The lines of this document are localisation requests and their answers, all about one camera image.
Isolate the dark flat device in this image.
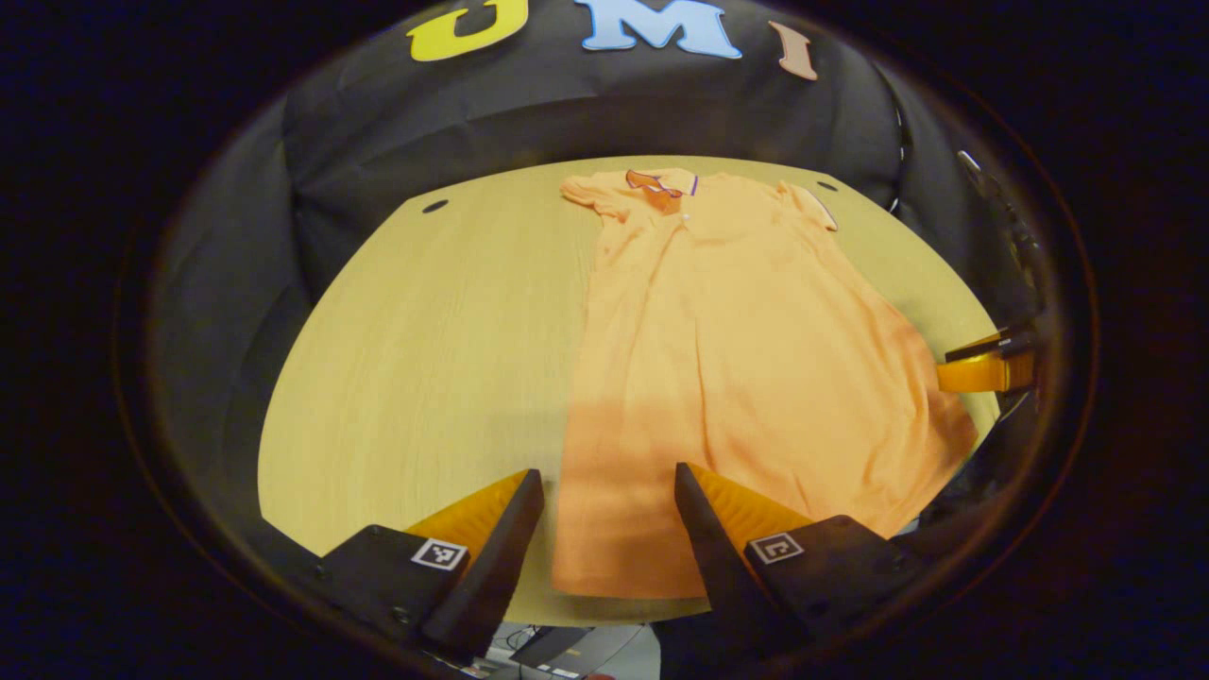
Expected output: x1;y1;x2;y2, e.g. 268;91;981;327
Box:
510;623;594;670

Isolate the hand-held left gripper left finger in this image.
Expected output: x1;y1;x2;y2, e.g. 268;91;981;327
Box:
316;467;547;662

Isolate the orange T-shirt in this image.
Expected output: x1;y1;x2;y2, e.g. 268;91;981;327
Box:
551;167;980;601

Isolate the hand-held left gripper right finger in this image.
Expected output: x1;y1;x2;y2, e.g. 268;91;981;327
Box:
673;461;931;662

